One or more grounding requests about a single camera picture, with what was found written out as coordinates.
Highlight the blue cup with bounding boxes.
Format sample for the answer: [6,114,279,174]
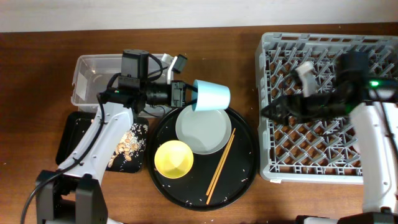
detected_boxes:
[192,80,231,111]

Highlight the grey plate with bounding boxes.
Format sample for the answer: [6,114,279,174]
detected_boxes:
[175,106,232,155]

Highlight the wooden chopstick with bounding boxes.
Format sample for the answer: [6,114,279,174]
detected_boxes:
[206,128,236,196]
[206,136,234,205]

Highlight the yellow bowl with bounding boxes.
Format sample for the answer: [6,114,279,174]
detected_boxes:
[154,140,194,179]

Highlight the food scraps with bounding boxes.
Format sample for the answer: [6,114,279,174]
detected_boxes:
[106,124,149,173]

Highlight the round black tray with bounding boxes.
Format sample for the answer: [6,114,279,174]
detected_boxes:
[146,108,259,212]

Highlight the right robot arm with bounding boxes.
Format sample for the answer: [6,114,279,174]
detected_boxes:
[261,51,397,223]

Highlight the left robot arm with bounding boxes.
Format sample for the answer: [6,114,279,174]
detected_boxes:
[21,49,198,223]

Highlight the grey dishwasher rack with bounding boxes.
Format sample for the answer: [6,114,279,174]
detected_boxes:
[255,32,397,184]

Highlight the clear plastic bin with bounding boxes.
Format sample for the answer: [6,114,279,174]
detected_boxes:
[71,54,177,118]

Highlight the black rectangular tray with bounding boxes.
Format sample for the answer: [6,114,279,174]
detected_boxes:
[55,111,149,173]

